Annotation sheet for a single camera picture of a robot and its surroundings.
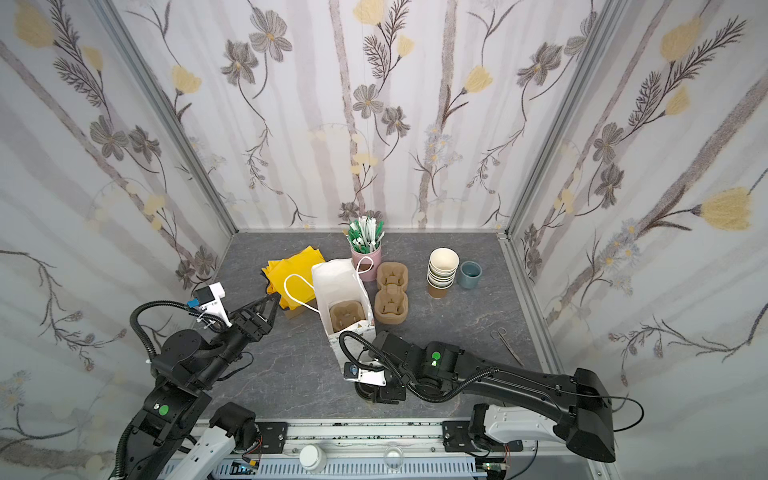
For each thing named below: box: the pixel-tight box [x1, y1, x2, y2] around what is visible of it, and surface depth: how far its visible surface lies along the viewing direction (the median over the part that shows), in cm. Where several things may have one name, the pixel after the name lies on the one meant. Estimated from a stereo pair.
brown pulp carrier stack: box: [374, 261, 409, 325], surface depth 97 cm
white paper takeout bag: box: [312, 258, 376, 367], surface depth 83 cm
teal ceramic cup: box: [458, 260, 483, 289], surface depth 103 cm
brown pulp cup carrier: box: [329, 300, 366, 332], surface depth 96 cm
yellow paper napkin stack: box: [262, 246, 326, 310], surface depth 102 cm
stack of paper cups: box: [426, 247, 460, 299], surface depth 92 cm
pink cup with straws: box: [345, 216, 385, 282], surface depth 97 cm
